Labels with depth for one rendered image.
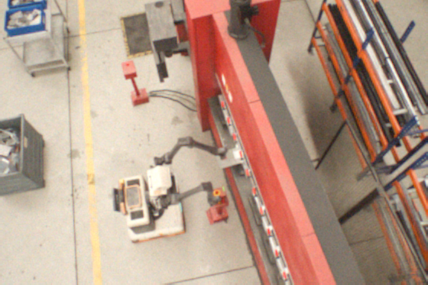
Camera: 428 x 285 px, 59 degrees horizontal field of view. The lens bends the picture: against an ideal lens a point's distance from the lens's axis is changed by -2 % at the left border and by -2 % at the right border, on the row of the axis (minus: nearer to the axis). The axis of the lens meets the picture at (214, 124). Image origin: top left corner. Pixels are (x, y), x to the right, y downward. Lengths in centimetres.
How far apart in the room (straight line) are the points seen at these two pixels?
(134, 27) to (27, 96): 199
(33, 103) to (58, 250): 224
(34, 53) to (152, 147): 231
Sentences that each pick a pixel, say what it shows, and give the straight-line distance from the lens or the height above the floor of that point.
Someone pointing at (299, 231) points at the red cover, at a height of 230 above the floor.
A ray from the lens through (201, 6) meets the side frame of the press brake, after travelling 360.
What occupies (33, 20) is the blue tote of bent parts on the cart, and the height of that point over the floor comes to 97.
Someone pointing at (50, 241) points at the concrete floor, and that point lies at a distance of 541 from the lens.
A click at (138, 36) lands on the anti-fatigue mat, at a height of 1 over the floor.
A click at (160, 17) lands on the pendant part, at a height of 195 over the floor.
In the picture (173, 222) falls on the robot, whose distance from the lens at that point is 477.
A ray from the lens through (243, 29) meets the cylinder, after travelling 330.
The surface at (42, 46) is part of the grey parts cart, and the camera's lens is 641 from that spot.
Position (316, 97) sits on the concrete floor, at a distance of 587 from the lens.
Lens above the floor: 490
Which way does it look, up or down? 63 degrees down
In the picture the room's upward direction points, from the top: 2 degrees counter-clockwise
